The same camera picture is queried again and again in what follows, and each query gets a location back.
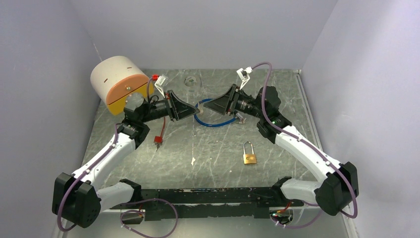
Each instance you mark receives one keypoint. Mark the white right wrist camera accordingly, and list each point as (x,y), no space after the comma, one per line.
(244,75)

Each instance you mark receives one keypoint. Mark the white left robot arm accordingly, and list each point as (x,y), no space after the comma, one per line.
(78,197)

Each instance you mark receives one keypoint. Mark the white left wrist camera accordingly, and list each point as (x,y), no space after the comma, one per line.
(161,83)

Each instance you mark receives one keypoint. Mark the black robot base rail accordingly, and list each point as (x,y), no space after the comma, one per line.
(257,202)

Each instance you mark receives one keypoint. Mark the white cylinder with coloured lid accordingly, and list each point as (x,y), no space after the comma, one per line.
(117,77)

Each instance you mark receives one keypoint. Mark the brass padlock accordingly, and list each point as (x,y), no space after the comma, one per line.
(249,158)

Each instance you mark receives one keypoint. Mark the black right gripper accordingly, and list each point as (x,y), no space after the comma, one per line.
(224,103)

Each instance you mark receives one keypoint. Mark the blue cable lock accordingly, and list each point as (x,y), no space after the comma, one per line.
(238,117)

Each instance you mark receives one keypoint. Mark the red cable padlock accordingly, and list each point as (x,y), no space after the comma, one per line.
(158,140)

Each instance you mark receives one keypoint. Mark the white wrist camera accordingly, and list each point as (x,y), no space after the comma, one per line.
(244,75)
(161,83)

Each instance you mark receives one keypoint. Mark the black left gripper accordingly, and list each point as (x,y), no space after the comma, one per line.
(182,109)

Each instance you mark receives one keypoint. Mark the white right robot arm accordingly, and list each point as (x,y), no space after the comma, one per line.
(336,184)

